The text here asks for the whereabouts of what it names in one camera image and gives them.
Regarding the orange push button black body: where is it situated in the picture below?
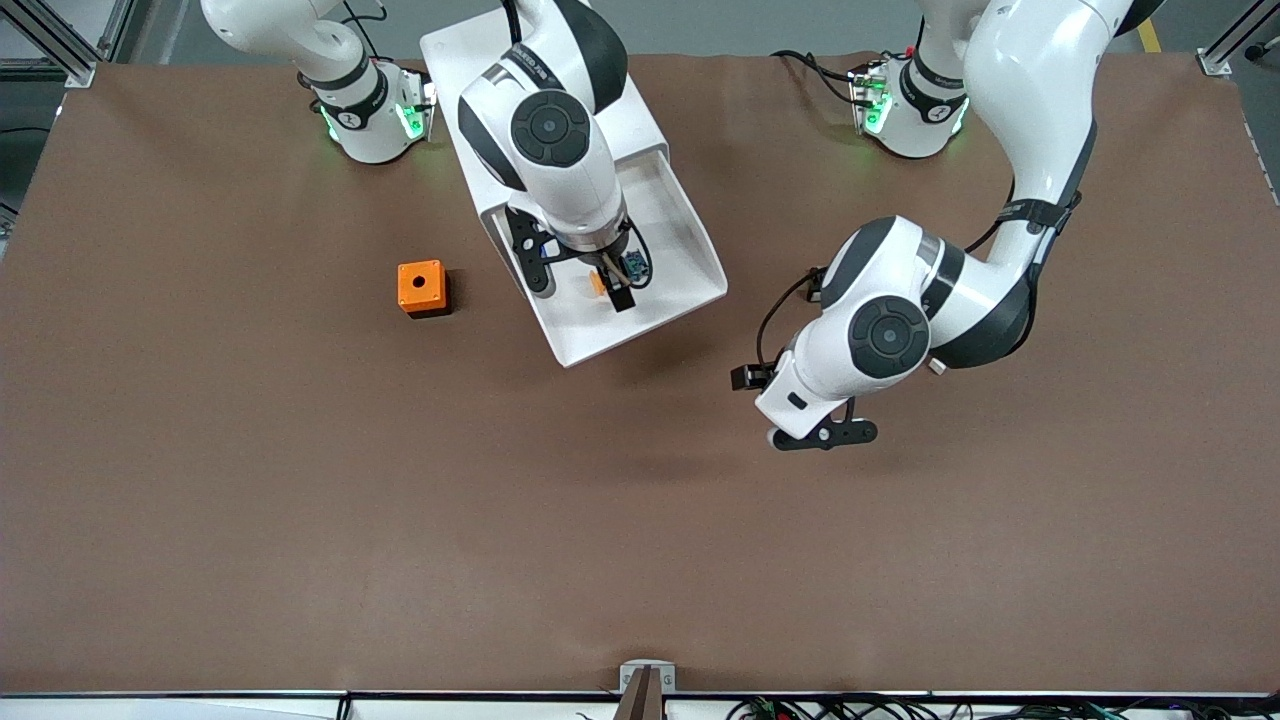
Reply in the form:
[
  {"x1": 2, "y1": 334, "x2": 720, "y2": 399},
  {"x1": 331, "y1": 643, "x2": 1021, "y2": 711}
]
[{"x1": 587, "y1": 250, "x2": 654, "y2": 298}]

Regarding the orange box with hole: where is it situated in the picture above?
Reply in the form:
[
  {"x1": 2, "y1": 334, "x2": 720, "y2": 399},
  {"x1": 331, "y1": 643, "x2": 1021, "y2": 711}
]
[{"x1": 397, "y1": 260, "x2": 451, "y2": 319}]

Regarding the controller box green light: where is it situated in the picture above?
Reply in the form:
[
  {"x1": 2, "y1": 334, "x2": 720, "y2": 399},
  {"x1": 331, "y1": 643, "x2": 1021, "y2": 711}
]
[
  {"x1": 849, "y1": 60, "x2": 893, "y2": 137},
  {"x1": 397, "y1": 63, "x2": 438, "y2": 142}
]

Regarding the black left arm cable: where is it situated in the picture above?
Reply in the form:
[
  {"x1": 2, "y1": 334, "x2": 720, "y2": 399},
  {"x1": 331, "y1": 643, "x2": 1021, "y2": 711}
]
[{"x1": 756, "y1": 264, "x2": 833, "y2": 371}]

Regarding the black base cable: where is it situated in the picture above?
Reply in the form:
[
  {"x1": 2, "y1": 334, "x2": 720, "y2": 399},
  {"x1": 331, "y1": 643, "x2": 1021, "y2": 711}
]
[{"x1": 772, "y1": 48, "x2": 863, "y2": 104}]

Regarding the grey metal edge bracket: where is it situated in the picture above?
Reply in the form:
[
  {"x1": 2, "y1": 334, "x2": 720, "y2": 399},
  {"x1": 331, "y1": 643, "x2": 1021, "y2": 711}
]
[{"x1": 619, "y1": 660, "x2": 677, "y2": 697}]

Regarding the tangled cable bundle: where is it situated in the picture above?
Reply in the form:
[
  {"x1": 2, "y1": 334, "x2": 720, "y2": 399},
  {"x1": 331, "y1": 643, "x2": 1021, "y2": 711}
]
[{"x1": 725, "y1": 695, "x2": 1280, "y2": 720}]

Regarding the brown camera mast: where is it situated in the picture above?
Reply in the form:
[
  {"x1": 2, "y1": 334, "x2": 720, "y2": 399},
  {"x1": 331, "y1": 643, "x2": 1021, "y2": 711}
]
[{"x1": 612, "y1": 667, "x2": 667, "y2": 720}]

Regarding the aluminium frame profile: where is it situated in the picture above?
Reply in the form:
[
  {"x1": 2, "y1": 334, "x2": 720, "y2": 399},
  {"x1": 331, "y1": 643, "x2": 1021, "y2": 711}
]
[
  {"x1": 0, "y1": 0, "x2": 101, "y2": 89},
  {"x1": 1197, "y1": 0, "x2": 1280, "y2": 77}
]

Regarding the white table edge rail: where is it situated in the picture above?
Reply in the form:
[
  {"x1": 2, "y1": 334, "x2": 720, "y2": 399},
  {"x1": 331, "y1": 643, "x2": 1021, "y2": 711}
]
[{"x1": 0, "y1": 691, "x2": 1280, "y2": 720}]

